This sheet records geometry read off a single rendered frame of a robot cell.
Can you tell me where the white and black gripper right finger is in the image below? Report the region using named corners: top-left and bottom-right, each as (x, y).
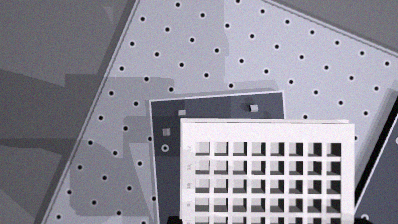
top-left (353, 218), bottom-right (373, 224)

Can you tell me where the white well plate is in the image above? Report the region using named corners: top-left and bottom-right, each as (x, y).
top-left (180, 118), bottom-right (354, 224)

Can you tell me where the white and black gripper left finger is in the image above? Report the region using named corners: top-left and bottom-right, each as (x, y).
top-left (167, 216), bottom-right (183, 224)

